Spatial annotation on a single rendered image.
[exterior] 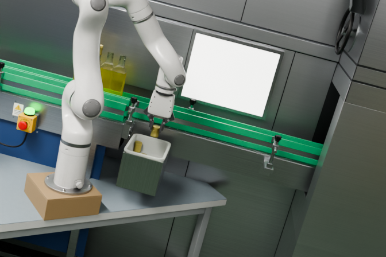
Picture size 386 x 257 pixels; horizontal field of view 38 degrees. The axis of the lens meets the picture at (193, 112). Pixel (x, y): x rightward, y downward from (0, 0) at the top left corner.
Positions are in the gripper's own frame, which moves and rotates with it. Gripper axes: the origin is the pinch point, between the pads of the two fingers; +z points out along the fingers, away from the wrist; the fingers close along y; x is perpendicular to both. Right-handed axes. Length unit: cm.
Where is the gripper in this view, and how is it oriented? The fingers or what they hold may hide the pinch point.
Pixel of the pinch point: (156, 126)
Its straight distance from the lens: 234.3
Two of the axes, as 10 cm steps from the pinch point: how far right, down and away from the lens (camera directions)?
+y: -9.7, -2.5, 0.3
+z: -2.3, 9.3, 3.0
